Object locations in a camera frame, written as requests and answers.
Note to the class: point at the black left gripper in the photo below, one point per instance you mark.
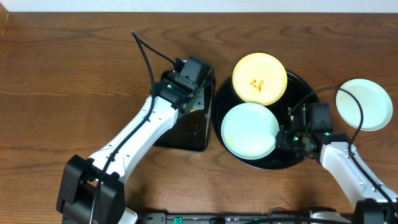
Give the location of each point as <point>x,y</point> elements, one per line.
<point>193,101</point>

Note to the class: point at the pale green plate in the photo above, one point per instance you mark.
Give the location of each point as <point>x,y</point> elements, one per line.
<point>374,100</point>

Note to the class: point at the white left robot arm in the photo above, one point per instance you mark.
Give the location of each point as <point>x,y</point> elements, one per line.
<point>92,190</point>

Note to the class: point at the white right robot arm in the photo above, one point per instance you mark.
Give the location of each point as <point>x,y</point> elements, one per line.
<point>372,201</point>

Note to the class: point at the light blue plate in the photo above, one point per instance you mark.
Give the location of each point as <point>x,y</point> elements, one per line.
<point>249,131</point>

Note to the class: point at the yellow plate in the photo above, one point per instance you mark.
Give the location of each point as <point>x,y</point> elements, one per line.
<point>259,78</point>

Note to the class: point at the black rectangular tray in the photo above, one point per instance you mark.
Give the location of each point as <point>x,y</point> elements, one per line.
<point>191,131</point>

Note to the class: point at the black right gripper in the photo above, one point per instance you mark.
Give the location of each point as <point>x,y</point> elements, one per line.
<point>282,139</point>

